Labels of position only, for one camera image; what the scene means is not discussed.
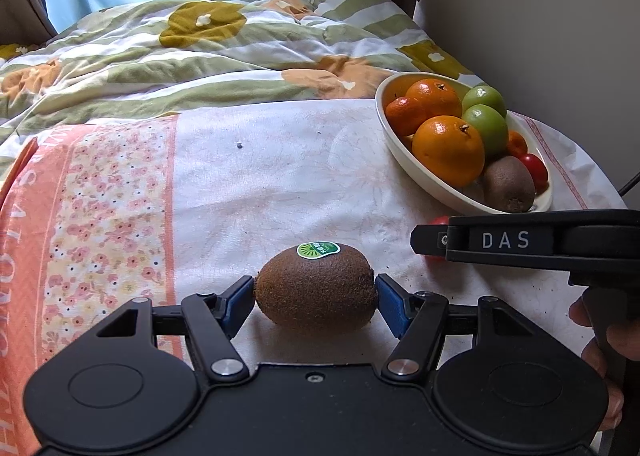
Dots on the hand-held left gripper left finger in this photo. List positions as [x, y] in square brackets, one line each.
[240, 305]

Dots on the brown kiwi with green sticker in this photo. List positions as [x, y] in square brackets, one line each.
[310, 296]

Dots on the person's right hand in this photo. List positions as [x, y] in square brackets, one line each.
[594, 360]

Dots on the white sheet with orange border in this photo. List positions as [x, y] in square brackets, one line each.
[280, 175]

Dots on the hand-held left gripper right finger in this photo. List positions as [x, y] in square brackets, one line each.
[391, 305]

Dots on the red tomato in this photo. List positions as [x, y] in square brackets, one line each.
[439, 222]
[535, 170]

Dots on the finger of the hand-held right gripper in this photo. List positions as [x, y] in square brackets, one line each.
[427, 241]

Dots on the large orange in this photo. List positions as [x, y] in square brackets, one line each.
[447, 153]

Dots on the small mandarin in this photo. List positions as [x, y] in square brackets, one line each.
[517, 143]
[404, 116]

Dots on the small green apple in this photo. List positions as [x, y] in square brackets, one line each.
[487, 96]

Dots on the floral striped quilt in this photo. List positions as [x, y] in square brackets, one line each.
[150, 65]

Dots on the cream plate with duck print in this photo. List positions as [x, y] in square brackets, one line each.
[400, 155]

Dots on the large green apple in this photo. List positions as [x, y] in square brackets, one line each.
[487, 129]

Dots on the medium orange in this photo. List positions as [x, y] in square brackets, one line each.
[435, 98]

